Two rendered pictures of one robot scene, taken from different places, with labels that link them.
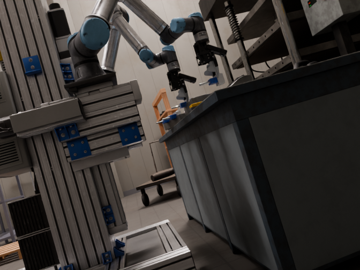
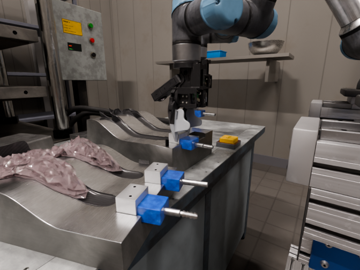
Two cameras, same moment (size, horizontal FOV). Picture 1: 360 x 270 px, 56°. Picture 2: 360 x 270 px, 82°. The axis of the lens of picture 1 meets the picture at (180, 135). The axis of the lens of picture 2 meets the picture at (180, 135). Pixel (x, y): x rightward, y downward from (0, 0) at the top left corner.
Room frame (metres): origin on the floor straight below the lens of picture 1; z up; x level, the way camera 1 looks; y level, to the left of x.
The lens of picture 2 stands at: (2.46, 0.31, 1.06)
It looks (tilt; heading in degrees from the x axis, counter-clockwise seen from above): 14 degrees down; 224
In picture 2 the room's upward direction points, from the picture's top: straight up
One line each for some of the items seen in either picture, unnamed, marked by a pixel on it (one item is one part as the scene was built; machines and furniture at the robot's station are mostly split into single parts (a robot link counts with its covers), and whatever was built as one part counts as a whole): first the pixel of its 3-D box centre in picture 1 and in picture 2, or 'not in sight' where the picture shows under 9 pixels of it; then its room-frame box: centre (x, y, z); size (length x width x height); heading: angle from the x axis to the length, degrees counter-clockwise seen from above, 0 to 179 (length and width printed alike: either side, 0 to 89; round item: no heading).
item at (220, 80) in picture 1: (210, 81); (201, 113); (1.76, -0.24, 0.93); 0.13 x 0.05 x 0.05; 101
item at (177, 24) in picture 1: (180, 26); (224, 31); (1.72, -0.17, 1.25); 0.11 x 0.11 x 0.08; 35
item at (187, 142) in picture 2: (181, 105); (192, 143); (2.02, -0.06, 0.89); 0.13 x 0.05 x 0.05; 101
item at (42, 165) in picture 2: not in sight; (53, 158); (2.34, -0.19, 0.90); 0.26 x 0.18 x 0.08; 118
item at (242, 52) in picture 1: (249, 73); not in sight; (2.86, -0.73, 1.10); 0.05 x 0.05 x 1.30
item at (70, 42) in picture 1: (82, 49); not in sight; (1.52, 0.31, 1.20); 0.13 x 0.12 x 0.14; 35
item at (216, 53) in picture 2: not in sight; (212, 55); (0.33, -1.19, 1.36); 0.27 x 0.18 x 0.09; 100
